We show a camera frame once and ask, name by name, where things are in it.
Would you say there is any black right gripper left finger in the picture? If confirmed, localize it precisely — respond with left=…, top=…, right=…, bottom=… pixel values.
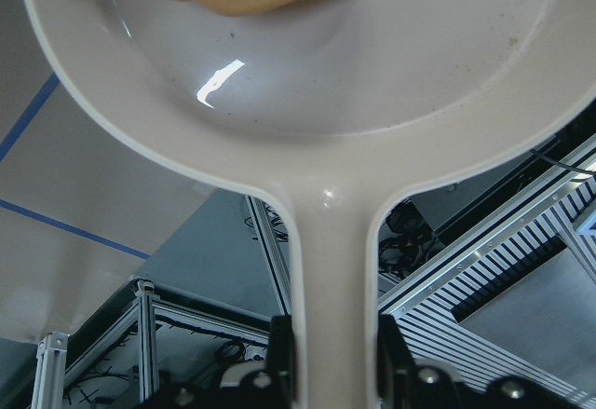
left=265, top=316, right=295, bottom=408

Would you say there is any white plastic dustpan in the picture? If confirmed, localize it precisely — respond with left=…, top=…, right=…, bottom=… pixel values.
left=24, top=0, right=595, bottom=408

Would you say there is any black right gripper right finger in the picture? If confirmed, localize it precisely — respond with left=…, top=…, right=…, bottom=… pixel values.
left=376, top=315, right=415, bottom=402

